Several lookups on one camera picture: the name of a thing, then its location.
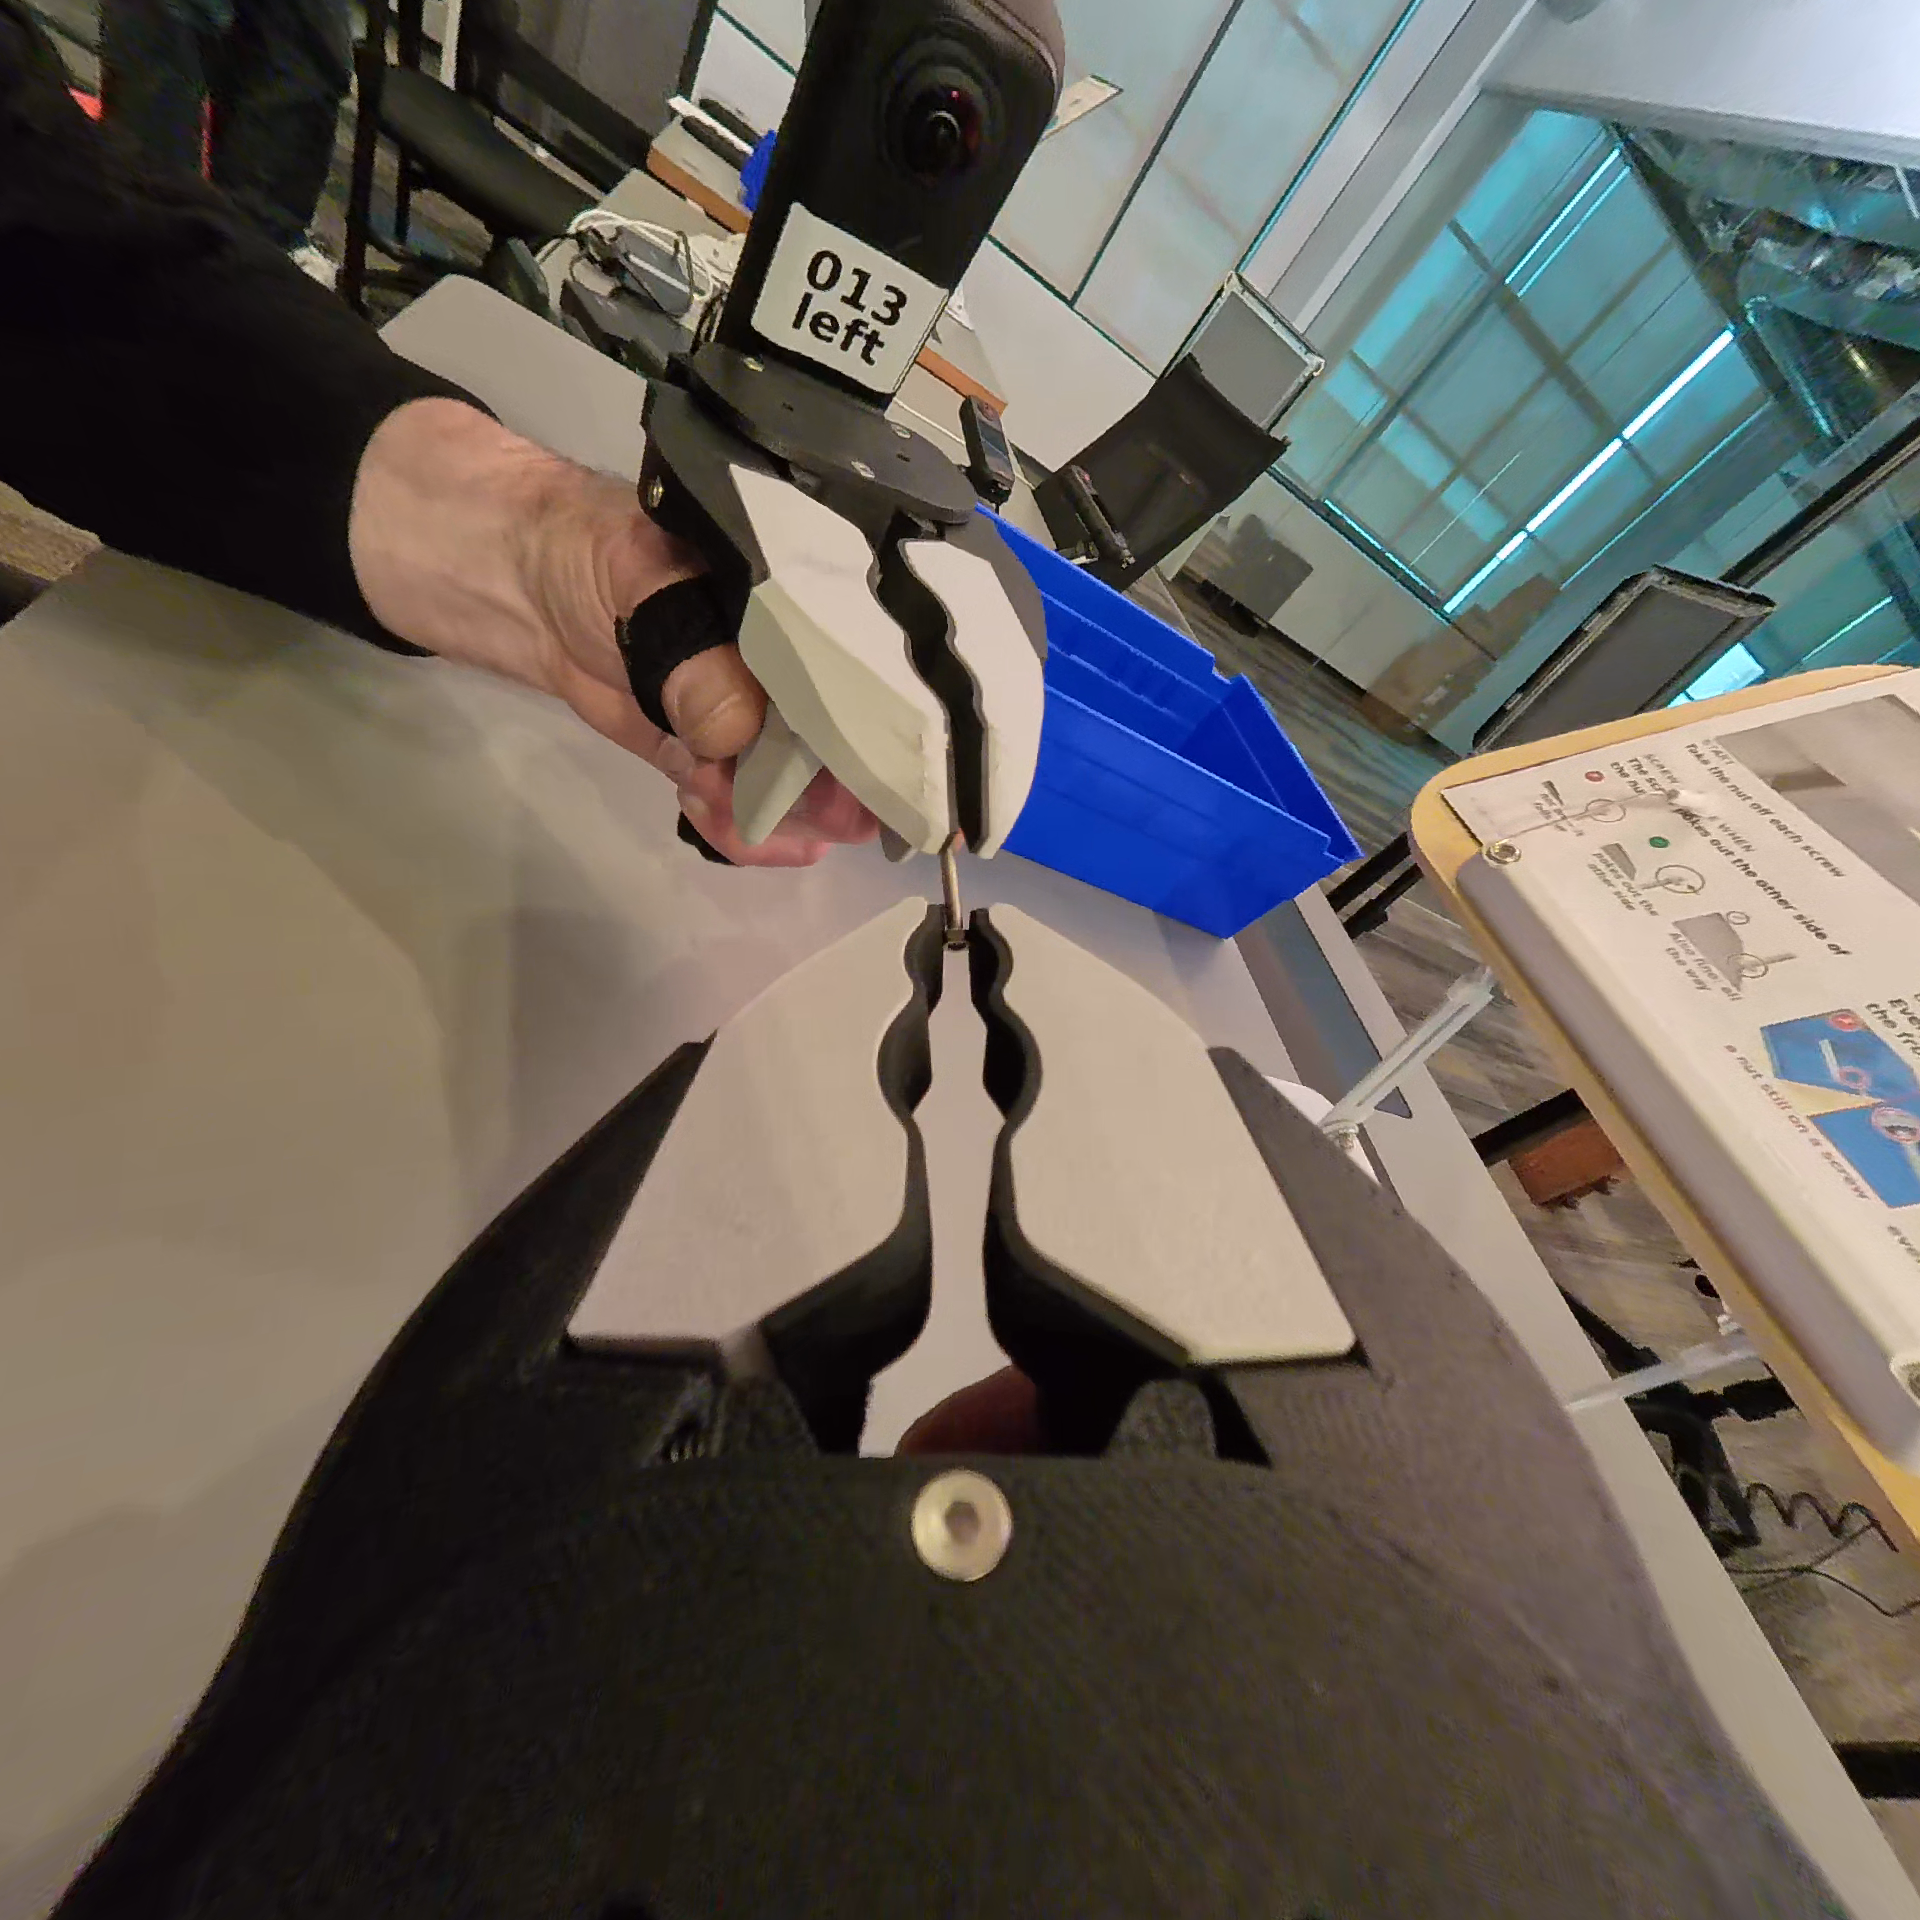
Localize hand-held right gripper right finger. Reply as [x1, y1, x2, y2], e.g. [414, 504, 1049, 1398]
[967, 904, 1360, 1373]

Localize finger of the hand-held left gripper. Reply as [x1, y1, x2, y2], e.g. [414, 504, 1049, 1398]
[727, 457, 962, 863]
[897, 537, 1052, 859]

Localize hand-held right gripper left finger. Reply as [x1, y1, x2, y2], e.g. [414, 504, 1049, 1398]
[568, 898, 935, 1373]

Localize blue plastic bin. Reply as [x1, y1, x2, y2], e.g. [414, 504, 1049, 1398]
[967, 503, 1363, 940]

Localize person's left forearm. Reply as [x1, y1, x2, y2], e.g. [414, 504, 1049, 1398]
[0, 29, 501, 661]

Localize person's right hand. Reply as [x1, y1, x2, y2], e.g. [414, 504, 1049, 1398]
[897, 1369, 1047, 1455]

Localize person's left hand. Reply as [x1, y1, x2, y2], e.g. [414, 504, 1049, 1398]
[351, 398, 887, 872]

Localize clear acrylic board stand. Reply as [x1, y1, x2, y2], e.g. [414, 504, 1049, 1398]
[1320, 967, 1773, 1418]

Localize dark grey storage box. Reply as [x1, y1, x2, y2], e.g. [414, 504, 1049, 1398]
[1199, 516, 1316, 608]

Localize black mesh office chair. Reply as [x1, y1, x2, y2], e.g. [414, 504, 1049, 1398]
[1035, 356, 1292, 595]

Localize silver framed panel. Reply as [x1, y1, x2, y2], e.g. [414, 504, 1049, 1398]
[1182, 270, 1324, 429]

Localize cardboard box stack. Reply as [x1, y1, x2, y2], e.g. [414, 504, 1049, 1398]
[1368, 577, 1560, 726]

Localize wooden instruction board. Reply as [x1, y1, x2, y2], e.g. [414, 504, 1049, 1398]
[1409, 664, 1920, 1501]

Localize black framed panel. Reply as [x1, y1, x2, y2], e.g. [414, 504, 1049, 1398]
[1474, 566, 1779, 756]

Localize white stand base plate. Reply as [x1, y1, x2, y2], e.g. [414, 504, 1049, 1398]
[1268, 1073, 1382, 1188]

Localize white charger with cable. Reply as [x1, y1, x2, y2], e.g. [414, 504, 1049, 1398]
[568, 208, 715, 315]

